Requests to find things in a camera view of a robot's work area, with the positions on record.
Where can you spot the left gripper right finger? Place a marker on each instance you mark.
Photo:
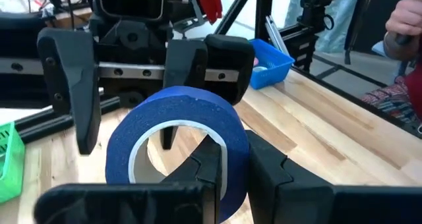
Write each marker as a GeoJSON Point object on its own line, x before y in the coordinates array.
{"type": "Point", "coordinates": [296, 201]}

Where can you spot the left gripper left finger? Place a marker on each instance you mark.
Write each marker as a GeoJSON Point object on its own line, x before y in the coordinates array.
{"type": "Point", "coordinates": [184, 201]}

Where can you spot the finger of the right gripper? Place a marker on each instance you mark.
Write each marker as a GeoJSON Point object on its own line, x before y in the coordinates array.
{"type": "Point", "coordinates": [230, 56]}
{"type": "Point", "coordinates": [72, 79]}

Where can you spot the blue tape roll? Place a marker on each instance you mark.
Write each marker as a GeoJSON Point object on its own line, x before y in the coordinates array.
{"type": "Point", "coordinates": [171, 108]}

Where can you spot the blue plastic basket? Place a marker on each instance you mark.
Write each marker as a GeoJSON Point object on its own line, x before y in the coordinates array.
{"type": "Point", "coordinates": [275, 61]}

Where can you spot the silver aluminium bar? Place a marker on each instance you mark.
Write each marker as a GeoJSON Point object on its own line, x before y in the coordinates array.
{"type": "Point", "coordinates": [275, 33]}

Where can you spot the red hanging object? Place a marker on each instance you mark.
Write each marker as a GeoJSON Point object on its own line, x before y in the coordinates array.
{"type": "Point", "coordinates": [211, 3]}

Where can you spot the black metal stand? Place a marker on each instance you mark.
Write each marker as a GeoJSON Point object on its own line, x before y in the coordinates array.
{"type": "Point", "coordinates": [316, 6]}

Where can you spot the green plastic basket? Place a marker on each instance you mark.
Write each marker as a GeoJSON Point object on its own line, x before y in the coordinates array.
{"type": "Point", "coordinates": [11, 171]}

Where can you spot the person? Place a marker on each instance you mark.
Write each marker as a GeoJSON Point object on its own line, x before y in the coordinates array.
{"type": "Point", "coordinates": [389, 99]}

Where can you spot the person's hand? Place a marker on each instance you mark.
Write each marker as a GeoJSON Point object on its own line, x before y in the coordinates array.
{"type": "Point", "coordinates": [405, 16]}

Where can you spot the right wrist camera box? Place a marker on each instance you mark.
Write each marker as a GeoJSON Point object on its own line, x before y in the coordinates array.
{"type": "Point", "coordinates": [132, 3]}

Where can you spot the black table frame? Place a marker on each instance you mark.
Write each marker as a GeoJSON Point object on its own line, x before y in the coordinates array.
{"type": "Point", "coordinates": [46, 126]}

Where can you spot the black rig frame post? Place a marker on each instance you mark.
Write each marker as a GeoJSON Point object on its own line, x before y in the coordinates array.
{"type": "Point", "coordinates": [263, 10]}

